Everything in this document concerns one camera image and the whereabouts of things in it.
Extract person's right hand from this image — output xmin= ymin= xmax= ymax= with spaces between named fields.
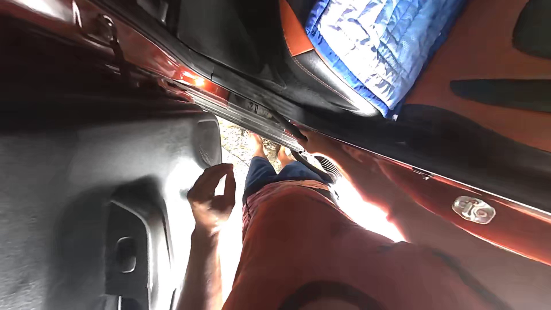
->
xmin=297 ymin=127 xmax=342 ymax=161

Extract person's left hand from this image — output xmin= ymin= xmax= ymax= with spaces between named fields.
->
xmin=187 ymin=163 xmax=236 ymax=234

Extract black vacuum nozzle tube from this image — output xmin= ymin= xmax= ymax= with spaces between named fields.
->
xmin=269 ymin=109 xmax=308 ymax=142

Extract person's right forearm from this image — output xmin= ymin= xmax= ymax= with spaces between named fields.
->
xmin=328 ymin=138 xmax=392 ymax=215

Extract person's left forearm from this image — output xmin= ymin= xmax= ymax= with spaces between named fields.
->
xmin=176 ymin=227 xmax=223 ymax=310

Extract person's legs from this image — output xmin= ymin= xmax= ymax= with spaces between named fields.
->
xmin=242 ymin=131 xmax=334 ymax=205

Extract metal door sill plate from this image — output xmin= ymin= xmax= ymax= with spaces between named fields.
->
xmin=186 ymin=89 xmax=307 ymax=152

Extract person's body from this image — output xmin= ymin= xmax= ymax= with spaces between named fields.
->
xmin=222 ymin=159 xmax=551 ymax=310

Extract black car door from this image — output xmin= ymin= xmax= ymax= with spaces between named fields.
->
xmin=0 ymin=13 xmax=223 ymax=310

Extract red car body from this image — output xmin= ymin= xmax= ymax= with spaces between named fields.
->
xmin=11 ymin=0 xmax=551 ymax=266

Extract blue silver quilted cloth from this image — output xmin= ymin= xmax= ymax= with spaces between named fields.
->
xmin=305 ymin=0 xmax=467 ymax=120

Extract metal door striker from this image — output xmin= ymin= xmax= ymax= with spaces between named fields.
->
xmin=451 ymin=196 xmax=496 ymax=225

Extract black and orange car seat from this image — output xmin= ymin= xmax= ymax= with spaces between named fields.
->
xmin=176 ymin=0 xmax=551 ymax=212

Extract black corrugated hose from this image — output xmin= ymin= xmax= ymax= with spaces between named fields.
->
xmin=291 ymin=150 xmax=342 ymax=184

